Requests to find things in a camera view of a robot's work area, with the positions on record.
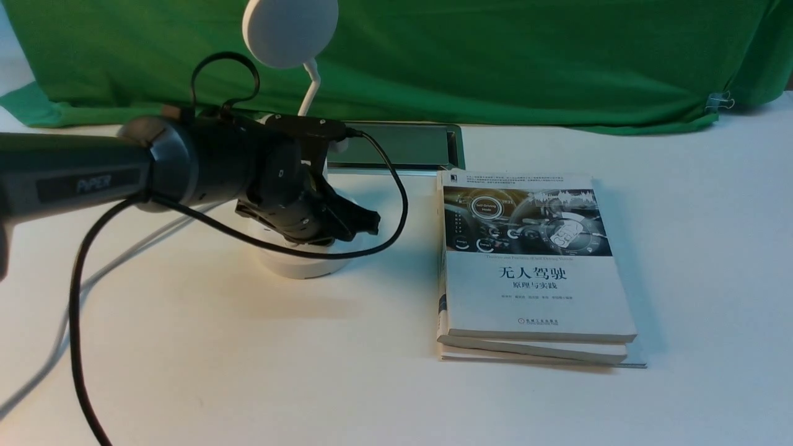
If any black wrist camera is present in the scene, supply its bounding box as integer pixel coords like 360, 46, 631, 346
260, 114, 349, 155

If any white book underneath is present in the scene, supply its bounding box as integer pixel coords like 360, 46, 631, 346
436, 278, 647, 368

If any metal desk cable tray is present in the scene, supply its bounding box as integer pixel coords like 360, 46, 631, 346
328, 122, 467, 176

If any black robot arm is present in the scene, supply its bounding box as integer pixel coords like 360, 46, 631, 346
1, 113, 380, 277

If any silver binder clip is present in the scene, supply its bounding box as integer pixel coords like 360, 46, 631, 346
703, 91, 735, 114

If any green backdrop cloth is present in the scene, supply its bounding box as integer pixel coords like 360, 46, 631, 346
2, 1, 792, 135

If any white lamp power cable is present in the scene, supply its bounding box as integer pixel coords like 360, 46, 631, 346
0, 201, 224, 421

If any white self-driving book on top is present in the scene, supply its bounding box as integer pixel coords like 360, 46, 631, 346
436, 169, 637, 344

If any white desk lamp with sockets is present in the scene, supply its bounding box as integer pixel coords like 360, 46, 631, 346
242, 1, 349, 279

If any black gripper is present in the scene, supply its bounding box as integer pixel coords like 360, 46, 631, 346
235, 127, 380, 245

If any black camera cable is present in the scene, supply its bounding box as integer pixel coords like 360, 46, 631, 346
68, 52, 410, 446

